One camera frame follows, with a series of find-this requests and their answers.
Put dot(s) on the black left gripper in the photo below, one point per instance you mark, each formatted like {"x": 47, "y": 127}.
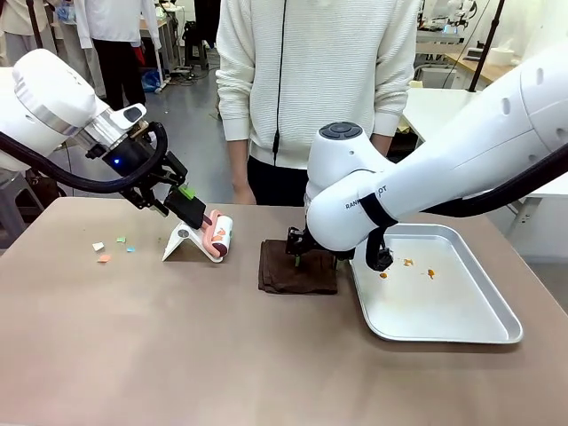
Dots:
{"x": 128, "y": 160}

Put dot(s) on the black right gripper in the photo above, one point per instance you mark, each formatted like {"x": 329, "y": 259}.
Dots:
{"x": 296, "y": 239}

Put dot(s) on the brown cloth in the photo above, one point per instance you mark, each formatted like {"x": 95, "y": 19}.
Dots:
{"x": 284, "y": 277}

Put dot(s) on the pink lint roller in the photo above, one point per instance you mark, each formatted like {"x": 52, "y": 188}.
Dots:
{"x": 219, "y": 235}

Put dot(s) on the white paper scrap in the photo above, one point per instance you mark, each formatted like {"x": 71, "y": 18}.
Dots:
{"x": 98, "y": 246}

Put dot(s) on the orange paper scrap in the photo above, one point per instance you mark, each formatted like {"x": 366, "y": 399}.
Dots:
{"x": 104, "y": 258}

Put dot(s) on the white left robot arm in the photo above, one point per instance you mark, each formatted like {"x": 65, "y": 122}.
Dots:
{"x": 44, "y": 97}

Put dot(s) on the person left forearm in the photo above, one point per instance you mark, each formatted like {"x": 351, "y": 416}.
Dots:
{"x": 381, "y": 144}

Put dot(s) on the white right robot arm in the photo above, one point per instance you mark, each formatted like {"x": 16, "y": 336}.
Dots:
{"x": 444, "y": 168}

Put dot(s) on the person right forearm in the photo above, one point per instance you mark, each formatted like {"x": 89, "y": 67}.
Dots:
{"x": 237, "y": 160}

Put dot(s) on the person right hand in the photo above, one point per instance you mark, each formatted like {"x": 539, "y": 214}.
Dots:
{"x": 244, "y": 193}

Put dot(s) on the white folding stand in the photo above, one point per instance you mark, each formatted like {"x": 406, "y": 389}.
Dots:
{"x": 182, "y": 242}

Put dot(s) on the black trousers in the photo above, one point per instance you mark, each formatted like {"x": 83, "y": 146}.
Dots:
{"x": 275, "y": 186}

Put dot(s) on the blue plastic bag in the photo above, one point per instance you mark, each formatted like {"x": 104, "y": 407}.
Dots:
{"x": 151, "y": 82}

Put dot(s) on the dark brown bag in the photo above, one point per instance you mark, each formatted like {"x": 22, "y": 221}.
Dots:
{"x": 44, "y": 186}

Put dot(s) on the silver metal tray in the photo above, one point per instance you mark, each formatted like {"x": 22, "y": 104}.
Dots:
{"x": 435, "y": 306}

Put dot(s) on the bystander in black trousers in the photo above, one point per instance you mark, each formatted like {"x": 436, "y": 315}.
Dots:
{"x": 117, "y": 53}

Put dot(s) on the black stool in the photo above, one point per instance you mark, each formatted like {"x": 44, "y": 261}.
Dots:
{"x": 195, "y": 44}

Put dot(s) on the wooden top background desk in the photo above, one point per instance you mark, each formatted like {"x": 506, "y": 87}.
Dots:
{"x": 155, "y": 31}

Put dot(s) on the large white side table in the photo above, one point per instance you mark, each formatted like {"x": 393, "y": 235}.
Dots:
{"x": 435, "y": 111}

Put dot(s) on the white ribbed sweater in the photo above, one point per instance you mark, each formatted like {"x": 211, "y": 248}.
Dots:
{"x": 333, "y": 66}

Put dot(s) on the bystander in grey trousers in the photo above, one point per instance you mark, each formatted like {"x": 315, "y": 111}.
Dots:
{"x": 22, "y": 26}

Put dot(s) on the wooden workbench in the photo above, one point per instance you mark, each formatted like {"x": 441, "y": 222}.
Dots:
{"x": 475, "y": 66}

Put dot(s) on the background robot equipment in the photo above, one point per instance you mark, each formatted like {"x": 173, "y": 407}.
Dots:
{"x": 444, "y": 22}

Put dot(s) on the black tripod pole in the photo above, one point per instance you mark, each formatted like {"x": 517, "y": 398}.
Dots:
{"x": 486, "y": 44}

